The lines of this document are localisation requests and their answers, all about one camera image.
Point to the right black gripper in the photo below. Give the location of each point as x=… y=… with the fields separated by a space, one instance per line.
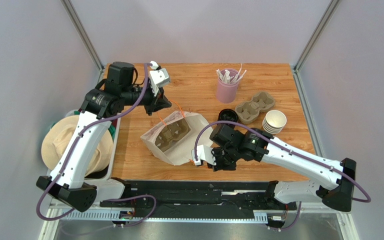
x=217 y=158

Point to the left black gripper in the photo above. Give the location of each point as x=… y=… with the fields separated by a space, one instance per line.
x=156 y=103

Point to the pulp cup carrier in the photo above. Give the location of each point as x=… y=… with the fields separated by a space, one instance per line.
x=171 y=134
x=248 y=111

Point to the white paper takeout bag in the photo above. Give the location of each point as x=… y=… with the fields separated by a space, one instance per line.
x=180 y=153

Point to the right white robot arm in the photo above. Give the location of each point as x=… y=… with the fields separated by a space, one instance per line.
x=330 y=181

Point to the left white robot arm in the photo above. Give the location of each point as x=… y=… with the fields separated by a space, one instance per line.
x=113 y=97

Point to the stack of black lids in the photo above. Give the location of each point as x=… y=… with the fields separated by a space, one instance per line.
x=228 y=115

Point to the stack of paper cups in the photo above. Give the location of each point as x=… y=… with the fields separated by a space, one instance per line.
x=274 y=121

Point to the pink straw holder cup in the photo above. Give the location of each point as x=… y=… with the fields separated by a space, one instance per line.
x=226 y=93

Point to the white plastic bin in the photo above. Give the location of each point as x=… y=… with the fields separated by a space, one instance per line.
x=108 y=166

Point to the beige straw hat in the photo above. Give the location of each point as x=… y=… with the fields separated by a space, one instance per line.
x=56 y=141

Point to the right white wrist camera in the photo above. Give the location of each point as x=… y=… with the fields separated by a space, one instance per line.
x=203 y=153

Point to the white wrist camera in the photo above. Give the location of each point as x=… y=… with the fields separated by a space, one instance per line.
x=203 y=153
x=159 y=77

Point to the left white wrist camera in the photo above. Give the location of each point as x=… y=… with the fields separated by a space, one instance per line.
x=159 y=77

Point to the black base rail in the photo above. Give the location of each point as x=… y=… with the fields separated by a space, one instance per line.
x=133 y=202

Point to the right aluminium frame post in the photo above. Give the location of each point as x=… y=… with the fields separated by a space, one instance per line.
x=327 y=15

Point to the aluminium frame post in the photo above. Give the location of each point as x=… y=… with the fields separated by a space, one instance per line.
x=77 y=23
x=327 y=15

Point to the left aluminium frame post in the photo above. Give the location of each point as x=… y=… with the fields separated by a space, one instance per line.
x=77 y=23

